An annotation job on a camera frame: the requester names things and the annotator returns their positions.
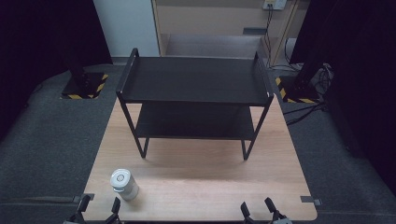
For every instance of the white cylindrical bottle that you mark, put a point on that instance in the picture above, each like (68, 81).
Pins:
(125, 186)

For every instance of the white power outlet strip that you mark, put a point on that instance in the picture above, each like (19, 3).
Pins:
(275, 3)

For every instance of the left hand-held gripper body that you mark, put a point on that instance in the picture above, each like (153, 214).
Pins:
(72, 220)

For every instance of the black two-tier shelf rack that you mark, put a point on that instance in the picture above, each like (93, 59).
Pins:
(193, 77)

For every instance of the grey tape strip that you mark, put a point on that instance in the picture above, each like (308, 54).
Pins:
(83, 197)
(310, 200)

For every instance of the black curtain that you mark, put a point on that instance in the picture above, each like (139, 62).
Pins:
(37, 40)
(367, 77)

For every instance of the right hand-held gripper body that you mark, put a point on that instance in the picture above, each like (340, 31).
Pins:
(280, 220)

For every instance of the black stand with striped base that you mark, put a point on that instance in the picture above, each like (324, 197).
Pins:
(81, 81)
(300, 88)

